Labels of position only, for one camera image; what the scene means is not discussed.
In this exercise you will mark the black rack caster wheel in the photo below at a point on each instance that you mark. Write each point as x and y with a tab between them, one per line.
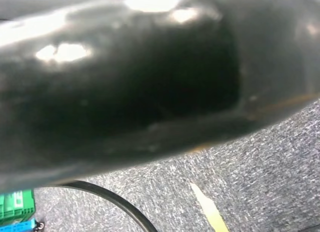
40	226

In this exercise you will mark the blue metal shelf rack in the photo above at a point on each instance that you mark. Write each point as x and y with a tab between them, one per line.
17	226

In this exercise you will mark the green plastic crate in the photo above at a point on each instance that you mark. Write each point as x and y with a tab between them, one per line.
16	205

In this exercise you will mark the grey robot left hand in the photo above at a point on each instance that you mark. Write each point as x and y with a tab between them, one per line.
124	84

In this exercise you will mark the yellow floor tape square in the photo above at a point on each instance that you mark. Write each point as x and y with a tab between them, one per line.
210	210

